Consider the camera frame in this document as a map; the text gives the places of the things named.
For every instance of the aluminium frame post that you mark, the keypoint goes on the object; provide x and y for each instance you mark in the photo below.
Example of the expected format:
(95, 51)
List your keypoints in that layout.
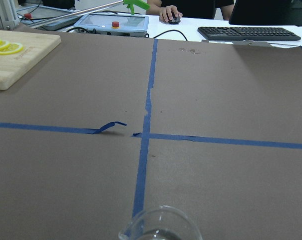
(8, 15)

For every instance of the teach pendant with red button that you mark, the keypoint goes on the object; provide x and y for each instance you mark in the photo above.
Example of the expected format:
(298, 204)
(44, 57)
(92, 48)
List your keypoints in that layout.
(113, 24)

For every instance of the person hand on mouse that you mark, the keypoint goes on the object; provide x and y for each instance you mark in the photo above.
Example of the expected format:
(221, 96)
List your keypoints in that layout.
(168, 13)

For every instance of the black keyboard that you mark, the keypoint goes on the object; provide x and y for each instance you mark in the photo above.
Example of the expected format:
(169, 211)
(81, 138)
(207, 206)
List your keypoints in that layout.
(247, 33)

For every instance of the bamboo cutting board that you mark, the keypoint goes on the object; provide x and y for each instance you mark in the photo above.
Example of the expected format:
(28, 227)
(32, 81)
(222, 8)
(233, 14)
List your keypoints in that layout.
(35, 47)

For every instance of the person in black shirt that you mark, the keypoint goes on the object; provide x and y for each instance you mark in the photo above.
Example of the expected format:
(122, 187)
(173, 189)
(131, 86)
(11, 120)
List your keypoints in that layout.
(198, 9)

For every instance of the clear glass shaker cup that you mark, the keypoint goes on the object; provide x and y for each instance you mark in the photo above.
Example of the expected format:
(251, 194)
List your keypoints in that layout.
(160, 223)

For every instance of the black computer mouse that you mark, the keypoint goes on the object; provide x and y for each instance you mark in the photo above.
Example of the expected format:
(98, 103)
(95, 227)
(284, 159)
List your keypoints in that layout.
(174, 21)

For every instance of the black monitor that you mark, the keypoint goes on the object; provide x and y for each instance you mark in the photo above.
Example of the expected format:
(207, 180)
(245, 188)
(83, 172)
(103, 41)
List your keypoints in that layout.
(267, 13)

